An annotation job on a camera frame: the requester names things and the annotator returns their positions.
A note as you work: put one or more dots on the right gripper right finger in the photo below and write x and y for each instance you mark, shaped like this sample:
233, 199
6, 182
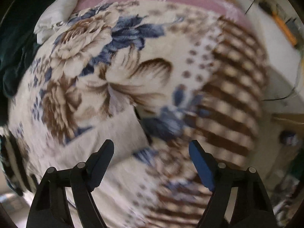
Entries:
252, 206

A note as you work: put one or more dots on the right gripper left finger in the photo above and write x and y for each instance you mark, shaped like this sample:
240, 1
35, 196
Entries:
50, 208

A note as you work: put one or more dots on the floral fleece blanket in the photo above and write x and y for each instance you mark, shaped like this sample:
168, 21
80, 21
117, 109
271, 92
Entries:
151, 76

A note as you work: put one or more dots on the white pillow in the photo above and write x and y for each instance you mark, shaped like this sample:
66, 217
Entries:
59, 11

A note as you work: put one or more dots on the dark teal garment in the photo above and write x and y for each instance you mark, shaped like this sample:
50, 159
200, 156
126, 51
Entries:
18, 42

